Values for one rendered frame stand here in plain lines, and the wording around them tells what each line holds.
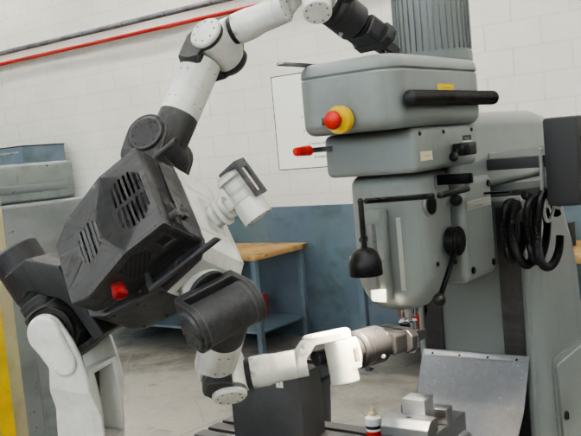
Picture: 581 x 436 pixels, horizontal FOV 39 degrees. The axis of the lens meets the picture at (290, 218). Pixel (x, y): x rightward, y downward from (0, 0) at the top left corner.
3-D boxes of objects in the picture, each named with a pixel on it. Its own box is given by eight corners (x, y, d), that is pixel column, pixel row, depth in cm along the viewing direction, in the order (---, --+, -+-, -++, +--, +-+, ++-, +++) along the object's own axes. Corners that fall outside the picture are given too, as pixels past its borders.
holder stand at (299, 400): (304, 446, 212) (297, 371, 210) (234, 439, 223) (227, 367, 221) (326, 431, 222) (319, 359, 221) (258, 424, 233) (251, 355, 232)
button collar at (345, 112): (350, 132, 173) (347, 104, 173) (327, 135, 177) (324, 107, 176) (355, 131, 175) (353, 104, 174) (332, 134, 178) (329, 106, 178)
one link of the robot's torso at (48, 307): (10, 321, 176) (47, 291, 173) (44, 309, 189) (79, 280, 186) (43, 371, 175) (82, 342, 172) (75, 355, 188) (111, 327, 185)
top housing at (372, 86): (397, 128, 169) (391, 50, 167) (295, 138, 184) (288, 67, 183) (485, 122, 206) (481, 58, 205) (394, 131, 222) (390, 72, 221)
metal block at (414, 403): (425, 425, 196) (424, 400, 195) (403, 422, 199) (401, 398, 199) (435, 418, 200) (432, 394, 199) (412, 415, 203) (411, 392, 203)
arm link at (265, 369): (301, 388, 184) (217, 406, 184) (293, 348, 190) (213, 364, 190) (296, 370, 175) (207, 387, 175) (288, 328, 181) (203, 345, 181)
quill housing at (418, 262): (428, 313, 184) (418, 172, 182) (351, 309, 196) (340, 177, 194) (463, 296, 199) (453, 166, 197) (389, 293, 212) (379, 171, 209)
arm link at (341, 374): (374, 326, 186) (339, 336, 178) (384, 373, 185) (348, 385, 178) (341, 330, 194) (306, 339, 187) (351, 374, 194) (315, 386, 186)
